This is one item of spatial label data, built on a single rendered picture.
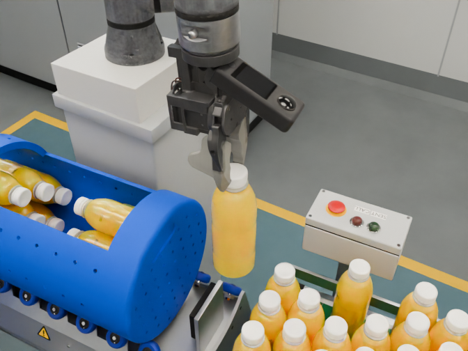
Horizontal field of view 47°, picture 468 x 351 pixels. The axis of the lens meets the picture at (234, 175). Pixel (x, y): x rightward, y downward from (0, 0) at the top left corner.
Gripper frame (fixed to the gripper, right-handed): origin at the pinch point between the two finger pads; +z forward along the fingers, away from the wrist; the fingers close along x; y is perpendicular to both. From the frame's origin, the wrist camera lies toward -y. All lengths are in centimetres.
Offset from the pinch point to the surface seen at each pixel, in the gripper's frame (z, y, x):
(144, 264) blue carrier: 18.5, 14.5, 6.5
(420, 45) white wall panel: 106, 4, -275
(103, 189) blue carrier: 28, 41, -15
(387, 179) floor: 138, -1, -178
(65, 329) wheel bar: 45, 36, 10
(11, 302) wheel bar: 44, 51, 10
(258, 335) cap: 29.2, -5.2, 5.1
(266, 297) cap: 29.2, -3.5, -2.7
